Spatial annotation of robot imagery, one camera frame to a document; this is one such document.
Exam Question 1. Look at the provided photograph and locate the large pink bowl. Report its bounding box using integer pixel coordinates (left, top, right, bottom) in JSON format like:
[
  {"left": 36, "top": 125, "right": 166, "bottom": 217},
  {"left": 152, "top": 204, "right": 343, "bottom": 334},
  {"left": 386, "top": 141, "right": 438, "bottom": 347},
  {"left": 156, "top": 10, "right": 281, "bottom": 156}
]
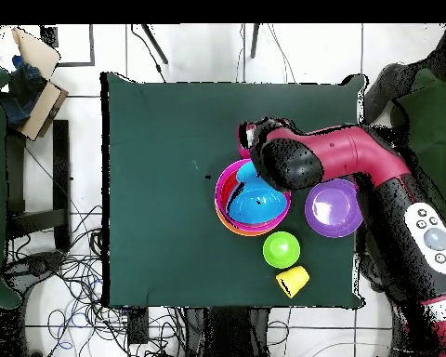
[{"left": 214, "top": 158, "right": 292, "bottom": 233}]

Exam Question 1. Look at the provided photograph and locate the blue cup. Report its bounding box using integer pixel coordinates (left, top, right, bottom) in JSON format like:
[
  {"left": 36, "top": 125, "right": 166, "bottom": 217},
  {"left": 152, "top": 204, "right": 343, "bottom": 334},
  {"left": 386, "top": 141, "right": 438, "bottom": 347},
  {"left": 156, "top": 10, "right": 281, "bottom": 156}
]
[{"left": 235, "top": 160, "right": 262, "bottom": 187}]

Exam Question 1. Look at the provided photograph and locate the medium blue bowl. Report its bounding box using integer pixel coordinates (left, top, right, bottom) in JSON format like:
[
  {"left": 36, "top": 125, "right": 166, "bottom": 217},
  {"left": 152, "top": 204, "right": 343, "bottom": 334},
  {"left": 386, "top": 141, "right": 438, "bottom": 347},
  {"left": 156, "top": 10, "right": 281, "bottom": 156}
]
[{"left": 228, "top": 177, "right": 289, "bottom": 225}]

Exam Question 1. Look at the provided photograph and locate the large orange bowl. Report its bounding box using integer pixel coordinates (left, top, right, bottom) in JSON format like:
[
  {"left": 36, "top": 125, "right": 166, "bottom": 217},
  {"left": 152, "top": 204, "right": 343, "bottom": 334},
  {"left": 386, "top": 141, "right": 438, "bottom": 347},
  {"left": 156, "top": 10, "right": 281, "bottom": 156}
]
[{"left": 215, "top": 205, "right": 280, "bottom": 238}]

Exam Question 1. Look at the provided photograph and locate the purple bowl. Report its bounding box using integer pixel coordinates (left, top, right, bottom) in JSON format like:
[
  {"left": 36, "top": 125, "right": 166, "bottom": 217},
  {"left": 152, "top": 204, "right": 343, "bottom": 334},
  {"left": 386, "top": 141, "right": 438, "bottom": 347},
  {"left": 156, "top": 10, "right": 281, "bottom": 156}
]
[{"left": 304, "top": 178, "right": 364, "bottom": 239}]

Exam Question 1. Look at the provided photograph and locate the dark green tablecloth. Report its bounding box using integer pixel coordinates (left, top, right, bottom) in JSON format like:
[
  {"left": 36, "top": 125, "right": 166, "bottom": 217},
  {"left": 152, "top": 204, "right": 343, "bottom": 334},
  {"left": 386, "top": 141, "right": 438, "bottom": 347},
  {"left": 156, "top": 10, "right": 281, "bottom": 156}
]
[{"left": 100, "top": 71, "right": 369, "bottom": 311}]

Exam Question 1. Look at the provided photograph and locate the small green bowl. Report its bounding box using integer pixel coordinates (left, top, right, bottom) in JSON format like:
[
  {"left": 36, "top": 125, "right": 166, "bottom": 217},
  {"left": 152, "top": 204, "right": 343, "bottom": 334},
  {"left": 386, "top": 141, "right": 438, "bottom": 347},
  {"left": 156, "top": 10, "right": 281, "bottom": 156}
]
[{"left": 262, "top": 231, "right": 301, "bottom": 270}]

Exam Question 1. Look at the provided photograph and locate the yellow cup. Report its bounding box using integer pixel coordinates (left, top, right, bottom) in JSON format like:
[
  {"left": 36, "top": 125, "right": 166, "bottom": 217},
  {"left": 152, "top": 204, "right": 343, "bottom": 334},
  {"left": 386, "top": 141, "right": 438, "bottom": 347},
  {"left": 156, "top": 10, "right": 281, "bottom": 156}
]
[{"left": 275, "top": 264, "right": 310, "bottom": 299}]

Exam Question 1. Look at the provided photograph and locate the black power strip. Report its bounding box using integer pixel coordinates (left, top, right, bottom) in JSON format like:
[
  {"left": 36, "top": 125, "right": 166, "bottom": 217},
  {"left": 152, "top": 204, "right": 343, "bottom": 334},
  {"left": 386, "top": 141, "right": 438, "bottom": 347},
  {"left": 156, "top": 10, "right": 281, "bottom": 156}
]
[{"left": 127, "top": 307, "right": 150, "bottom": 345}]

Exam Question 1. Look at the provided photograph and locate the black tripod leg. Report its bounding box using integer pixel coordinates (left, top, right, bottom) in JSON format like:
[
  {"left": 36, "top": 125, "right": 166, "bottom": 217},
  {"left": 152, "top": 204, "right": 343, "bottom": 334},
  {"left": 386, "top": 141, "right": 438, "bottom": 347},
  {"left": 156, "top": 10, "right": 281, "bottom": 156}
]
[
  {"left": 140, "top": 23, "right": 169, "bottom": 65},
  {"left": 249, "top": 23, "right": 261, "bottom": 60}
]

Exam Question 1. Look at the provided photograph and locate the black stool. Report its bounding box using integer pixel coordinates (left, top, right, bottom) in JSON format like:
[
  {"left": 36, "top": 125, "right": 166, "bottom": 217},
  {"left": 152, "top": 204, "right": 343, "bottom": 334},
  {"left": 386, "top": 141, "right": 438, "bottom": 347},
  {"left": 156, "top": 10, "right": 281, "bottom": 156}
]
[{"left": 5, "top": 118, "right": 72, "bottom": 254}]

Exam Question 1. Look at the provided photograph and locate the cardboard box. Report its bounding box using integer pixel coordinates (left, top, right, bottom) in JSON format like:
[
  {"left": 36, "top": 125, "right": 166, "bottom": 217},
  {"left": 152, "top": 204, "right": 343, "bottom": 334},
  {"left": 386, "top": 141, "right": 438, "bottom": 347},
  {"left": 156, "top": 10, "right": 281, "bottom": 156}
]
[{"left": 0, "top": 27, "right": 70, "bottom": 142}]

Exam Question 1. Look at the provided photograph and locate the tangle of cables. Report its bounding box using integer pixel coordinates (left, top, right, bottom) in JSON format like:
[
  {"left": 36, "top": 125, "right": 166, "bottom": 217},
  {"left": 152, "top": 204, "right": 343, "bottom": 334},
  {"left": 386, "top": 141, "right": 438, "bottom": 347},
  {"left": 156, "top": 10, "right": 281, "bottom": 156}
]
[{"left": 3, "top": 204, "right": 187, "bottom": 357}]

